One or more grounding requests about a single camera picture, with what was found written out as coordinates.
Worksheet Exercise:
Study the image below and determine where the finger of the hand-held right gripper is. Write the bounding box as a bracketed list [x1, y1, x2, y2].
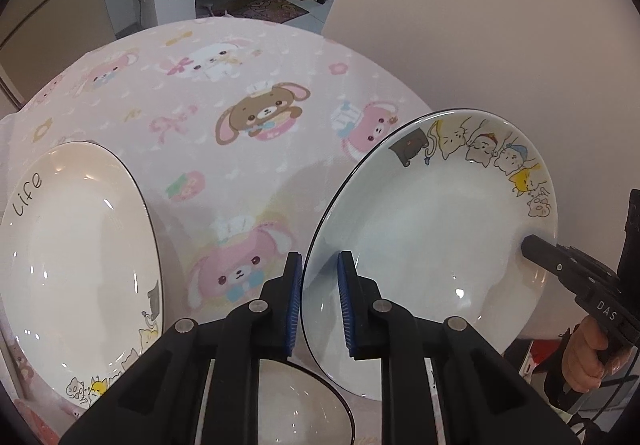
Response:
[521, 234, 621, 299]

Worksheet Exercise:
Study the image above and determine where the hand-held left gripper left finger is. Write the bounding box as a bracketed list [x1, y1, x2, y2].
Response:
[59, 251, 304, 445]

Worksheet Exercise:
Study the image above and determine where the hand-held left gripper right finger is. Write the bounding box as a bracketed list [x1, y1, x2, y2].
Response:
[337, 251, 581, 445]

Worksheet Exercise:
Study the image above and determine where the white ribbed bowl black rim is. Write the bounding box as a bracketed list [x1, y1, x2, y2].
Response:
[200, 357, 357, 445]

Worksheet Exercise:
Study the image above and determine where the white cat print plate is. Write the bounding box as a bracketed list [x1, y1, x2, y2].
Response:
[0, 140, 165, 413]
[301, 109, 559, 398]

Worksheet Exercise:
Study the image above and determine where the person's right hand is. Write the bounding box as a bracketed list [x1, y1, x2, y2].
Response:
[561, 314, 632, 394]

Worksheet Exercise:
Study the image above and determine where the pink cartoon animal tablecloth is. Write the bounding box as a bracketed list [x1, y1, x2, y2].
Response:
[0, 18, 443, 445]

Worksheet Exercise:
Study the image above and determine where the patterned door mat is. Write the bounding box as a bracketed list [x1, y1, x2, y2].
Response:
[227, 0, 310, 23]

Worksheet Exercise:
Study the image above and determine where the beige wardrobe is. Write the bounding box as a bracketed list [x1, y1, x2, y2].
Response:
[0, 0, 117, 113]

